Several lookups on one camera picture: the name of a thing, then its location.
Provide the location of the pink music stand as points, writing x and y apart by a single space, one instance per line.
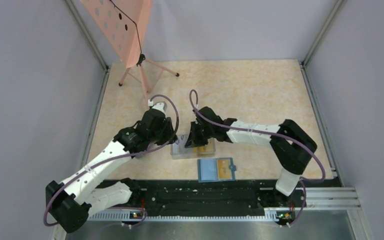
124 24

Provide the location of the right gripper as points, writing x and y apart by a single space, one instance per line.
193 140

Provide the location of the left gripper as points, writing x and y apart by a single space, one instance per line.
170 137

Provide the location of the silver credit card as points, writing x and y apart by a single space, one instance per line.
178 147

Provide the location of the blue leather card holder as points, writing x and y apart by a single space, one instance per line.
215 170

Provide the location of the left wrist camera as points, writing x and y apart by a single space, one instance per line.
160 106

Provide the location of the clear plastic card box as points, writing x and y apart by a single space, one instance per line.
190 153

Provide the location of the gold credit card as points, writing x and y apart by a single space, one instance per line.
206 150
224 171

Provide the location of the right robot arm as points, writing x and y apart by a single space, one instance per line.
292 146

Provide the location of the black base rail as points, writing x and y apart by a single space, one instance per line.
190 198

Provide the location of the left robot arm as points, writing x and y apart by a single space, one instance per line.
70 202

